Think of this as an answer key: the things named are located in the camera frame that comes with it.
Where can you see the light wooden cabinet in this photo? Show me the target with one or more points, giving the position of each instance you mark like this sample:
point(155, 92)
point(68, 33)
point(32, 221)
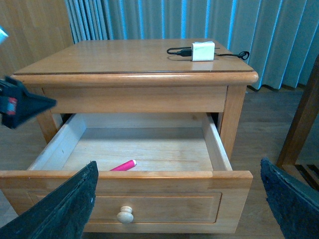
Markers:
point(35, 28)

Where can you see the wooden nightstand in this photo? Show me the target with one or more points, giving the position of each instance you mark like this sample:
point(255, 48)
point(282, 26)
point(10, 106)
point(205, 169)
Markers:
point(138, 76)

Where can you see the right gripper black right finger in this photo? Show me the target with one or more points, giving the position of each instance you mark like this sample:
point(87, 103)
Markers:
point(294, 205)

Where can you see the dark wooden furniture frame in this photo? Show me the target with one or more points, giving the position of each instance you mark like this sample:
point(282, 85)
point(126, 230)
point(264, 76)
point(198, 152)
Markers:
point(301, 125)

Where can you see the grey-blue curtain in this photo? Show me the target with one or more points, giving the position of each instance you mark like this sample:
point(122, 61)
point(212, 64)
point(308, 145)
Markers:
point(282, 36)

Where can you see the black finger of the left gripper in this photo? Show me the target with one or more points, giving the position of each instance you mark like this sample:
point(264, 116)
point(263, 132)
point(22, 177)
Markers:
point(17, 104)

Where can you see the pink marker with clear cap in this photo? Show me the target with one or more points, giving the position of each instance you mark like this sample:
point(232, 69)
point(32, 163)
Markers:
point(125, 166)

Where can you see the white charger block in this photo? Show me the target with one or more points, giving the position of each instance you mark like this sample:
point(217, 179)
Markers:
point(203, 51)

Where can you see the wooden drawer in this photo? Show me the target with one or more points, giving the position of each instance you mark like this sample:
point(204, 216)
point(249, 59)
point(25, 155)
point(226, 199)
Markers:
point(183, 181)

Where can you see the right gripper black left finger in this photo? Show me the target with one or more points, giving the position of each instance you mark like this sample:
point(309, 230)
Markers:
point(62, 214)

